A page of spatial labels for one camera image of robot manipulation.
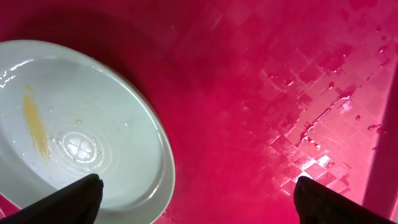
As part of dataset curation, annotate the mint green plate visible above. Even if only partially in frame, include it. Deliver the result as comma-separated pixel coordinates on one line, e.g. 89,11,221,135
1,40,175,223

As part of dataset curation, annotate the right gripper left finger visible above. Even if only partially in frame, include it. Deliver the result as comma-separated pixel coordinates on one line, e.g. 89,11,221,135
1,174,104,224

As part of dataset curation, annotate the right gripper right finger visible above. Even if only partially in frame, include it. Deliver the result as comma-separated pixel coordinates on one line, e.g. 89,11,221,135
294,176,395,224

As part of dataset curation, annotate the red plastic tray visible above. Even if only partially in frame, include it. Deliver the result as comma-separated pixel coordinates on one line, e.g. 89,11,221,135
1,0,397,223

